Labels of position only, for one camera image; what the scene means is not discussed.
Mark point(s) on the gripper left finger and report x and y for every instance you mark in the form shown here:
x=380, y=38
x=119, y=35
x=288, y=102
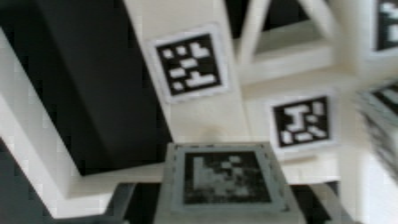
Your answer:
x=131, y=206

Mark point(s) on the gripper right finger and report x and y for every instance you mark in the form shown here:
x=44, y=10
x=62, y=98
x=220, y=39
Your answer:
x=320, y=204

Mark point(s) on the white chair leg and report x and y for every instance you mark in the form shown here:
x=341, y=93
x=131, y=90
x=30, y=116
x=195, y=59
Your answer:
x=224, y=187
x=376, y=100

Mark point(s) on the white chair back piece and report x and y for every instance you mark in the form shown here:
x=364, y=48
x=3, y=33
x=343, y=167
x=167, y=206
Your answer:
x=218, y=82

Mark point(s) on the white chair seat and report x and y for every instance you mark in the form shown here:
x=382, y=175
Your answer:
x=302, y=118

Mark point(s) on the white U-shaped fence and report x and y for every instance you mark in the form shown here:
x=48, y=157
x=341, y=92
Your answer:
x=74, y=195

